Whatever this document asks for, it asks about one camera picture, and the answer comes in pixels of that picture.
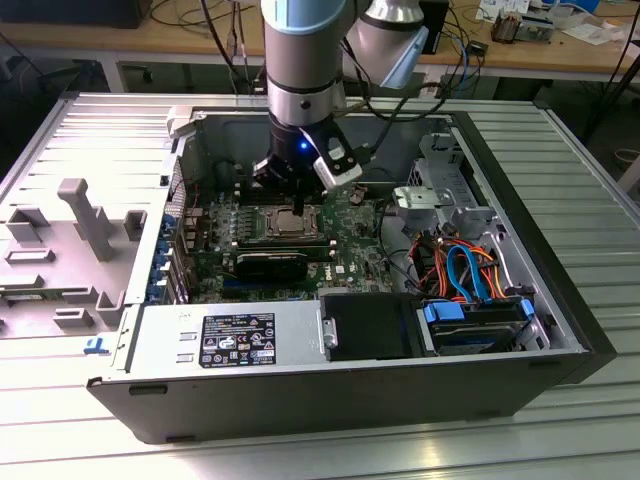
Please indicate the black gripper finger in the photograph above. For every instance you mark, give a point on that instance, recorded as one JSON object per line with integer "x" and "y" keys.
{"x": 298, "y": 204}

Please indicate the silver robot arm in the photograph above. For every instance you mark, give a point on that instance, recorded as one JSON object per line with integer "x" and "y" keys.
{"x": 300, "y": 50}

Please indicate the CPU socket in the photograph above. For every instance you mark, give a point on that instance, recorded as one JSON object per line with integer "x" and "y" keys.
{"x": 260, "y": 216}

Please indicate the blue slot latch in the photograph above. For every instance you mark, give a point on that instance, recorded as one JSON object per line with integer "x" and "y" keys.
{"x": 154, "y": 295}
{"x": 161, "y": 256}
{"x": 157, "y": 278}
{"x": 168, "y": 224}

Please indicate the black drive cover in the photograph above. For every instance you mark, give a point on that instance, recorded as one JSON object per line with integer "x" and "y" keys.
{"x": 370, "y": 327}

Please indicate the coin battery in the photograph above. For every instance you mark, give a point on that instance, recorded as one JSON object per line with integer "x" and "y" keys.
{"x": 359, "y": 196}

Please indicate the green motherboard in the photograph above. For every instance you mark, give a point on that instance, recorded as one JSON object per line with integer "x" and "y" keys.
{"x": 350, "y": 250}

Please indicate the graphics card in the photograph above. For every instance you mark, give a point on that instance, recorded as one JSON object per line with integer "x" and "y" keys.
{"x": 270, "y": 267}

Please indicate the silver disk bay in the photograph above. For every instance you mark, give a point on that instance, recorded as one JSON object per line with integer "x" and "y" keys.
{"x": 440, "y": 165}

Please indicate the wooden desk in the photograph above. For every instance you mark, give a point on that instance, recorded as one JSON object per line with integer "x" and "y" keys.
{"x": 175, "y": 42}

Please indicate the hard disk blue carrier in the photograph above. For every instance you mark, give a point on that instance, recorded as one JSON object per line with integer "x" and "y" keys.
{"x": 442, "y": 315}

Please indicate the silver power supply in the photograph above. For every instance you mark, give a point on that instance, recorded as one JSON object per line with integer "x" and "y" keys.
{"x": 165, "y": 335}

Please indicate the black PC case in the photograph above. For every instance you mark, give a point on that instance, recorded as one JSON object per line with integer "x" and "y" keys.
{"x": 300, "y": 400}

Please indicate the black speaker box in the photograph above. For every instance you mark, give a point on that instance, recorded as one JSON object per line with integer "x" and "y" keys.
{"x": 440, "y": 25}

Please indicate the small black device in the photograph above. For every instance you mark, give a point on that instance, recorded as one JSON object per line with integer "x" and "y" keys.
{"x": 477, "y": 48}

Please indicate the large black box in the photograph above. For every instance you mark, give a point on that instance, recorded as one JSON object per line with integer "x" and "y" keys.
{"x": 75, "y": 12}

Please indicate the brown finned heat sink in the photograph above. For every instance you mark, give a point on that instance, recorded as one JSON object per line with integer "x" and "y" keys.
{"x": 505, "y": 27}

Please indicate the blue tape mark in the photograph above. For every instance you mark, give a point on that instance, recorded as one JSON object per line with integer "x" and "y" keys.
{"x": 91, "y": 344}

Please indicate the grey parts rack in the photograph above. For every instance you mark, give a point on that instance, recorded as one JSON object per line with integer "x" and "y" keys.
{"x": 60, "y": 280}

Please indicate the white carton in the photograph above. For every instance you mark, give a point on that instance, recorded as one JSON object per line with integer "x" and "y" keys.
{"x": 505, "y": 9}

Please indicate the black office chair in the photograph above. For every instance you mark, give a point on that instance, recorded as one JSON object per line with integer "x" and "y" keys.
{"x": 30, "y": 100}

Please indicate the grey metal device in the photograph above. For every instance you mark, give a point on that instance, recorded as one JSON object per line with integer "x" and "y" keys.
{"x": 537, "y": 27}

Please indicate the white papers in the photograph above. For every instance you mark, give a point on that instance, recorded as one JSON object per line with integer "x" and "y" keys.
{"x": 590, "y": 32}

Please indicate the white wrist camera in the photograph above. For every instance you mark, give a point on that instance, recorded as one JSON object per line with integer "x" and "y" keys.
{"x": 345, "y": 172}

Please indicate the grey metal bracket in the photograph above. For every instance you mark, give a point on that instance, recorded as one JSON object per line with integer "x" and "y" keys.
{"x": 420, "y": 197}

